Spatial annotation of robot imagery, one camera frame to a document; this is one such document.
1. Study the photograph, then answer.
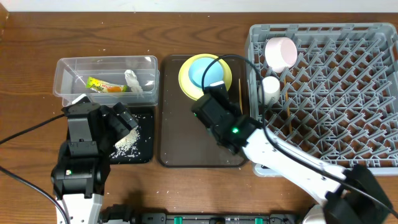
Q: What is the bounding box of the rice pile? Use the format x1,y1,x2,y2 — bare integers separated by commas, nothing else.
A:
111,124,141,161

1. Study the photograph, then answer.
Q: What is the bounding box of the yellow green snack wrapper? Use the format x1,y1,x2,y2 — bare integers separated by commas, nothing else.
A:
85,77,127,93

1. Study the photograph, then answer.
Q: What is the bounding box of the yellow plate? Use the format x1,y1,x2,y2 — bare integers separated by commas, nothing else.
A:
178,54,232,100

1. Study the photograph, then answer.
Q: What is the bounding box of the pale green cup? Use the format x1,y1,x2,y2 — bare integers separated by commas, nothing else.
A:
257,76,280,106

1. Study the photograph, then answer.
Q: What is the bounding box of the white tissue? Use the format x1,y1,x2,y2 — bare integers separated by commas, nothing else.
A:
124,70,143,95

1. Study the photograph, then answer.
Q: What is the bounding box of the white bowl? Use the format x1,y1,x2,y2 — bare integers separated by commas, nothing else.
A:
264,37,298,73

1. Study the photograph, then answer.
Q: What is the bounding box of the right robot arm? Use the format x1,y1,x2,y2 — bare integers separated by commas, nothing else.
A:
192,93,397,223

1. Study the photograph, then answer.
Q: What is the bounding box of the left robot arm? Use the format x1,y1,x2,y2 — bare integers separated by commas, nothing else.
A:
51,95,137,223

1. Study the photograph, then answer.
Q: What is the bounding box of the grey dishwasher rack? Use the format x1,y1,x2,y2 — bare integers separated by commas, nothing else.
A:
245,22,397,176

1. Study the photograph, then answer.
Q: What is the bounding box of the black plastic tray bin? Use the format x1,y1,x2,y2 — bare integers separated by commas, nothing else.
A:
63,106,155,165

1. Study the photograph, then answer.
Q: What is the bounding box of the light blue saucer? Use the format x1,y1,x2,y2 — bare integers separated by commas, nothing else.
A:
188,57,224,88

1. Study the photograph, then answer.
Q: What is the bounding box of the clear plastic bin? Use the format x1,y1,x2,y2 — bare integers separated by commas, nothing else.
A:
53,55,160,106

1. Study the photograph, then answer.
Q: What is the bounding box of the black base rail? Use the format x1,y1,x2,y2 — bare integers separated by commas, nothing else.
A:
97,205,299,224

